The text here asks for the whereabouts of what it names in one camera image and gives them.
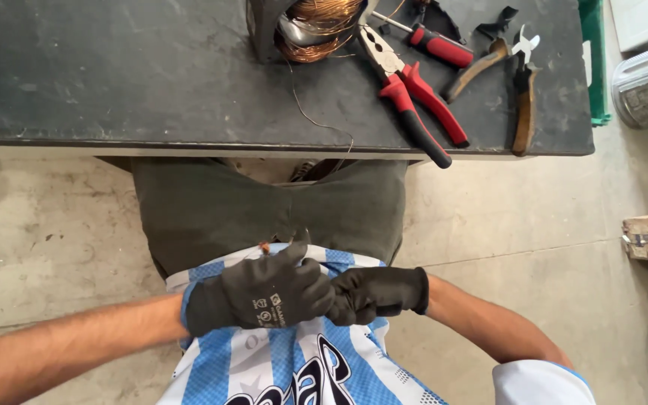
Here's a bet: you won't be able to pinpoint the person's right hand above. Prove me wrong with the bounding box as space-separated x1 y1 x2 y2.
326 266 431 327

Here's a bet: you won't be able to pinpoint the person's left hand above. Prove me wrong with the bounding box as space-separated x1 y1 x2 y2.
185 241 336 339

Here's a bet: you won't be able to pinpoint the blue white striped jersey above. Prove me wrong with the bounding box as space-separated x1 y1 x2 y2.
157 242 596 405

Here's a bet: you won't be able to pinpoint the red black combination pliers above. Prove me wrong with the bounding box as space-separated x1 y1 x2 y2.
357 25 470 170

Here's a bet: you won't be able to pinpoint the motor stator with copper winding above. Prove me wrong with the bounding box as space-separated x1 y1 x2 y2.
245 0 371 64

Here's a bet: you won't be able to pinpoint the curved black plastic part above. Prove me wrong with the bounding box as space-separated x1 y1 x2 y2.
413 0 468 45

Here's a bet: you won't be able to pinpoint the small black plastic fragment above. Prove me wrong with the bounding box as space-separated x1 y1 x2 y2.
475 6 519 41

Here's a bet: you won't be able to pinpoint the green plastic crate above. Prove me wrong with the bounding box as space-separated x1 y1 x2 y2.
577 0 613 128

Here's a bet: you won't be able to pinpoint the white flat panel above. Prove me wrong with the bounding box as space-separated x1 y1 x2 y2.
608 0 648 53

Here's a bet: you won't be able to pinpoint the thin loose copper wire strand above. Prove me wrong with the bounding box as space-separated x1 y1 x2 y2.
286 55 355 171

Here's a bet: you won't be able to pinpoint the brown handled cutting nippers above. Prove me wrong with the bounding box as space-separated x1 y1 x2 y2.
441 25 542 158

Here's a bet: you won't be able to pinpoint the red black handled screwdriver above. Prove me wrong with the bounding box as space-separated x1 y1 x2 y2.
371 9 475 69

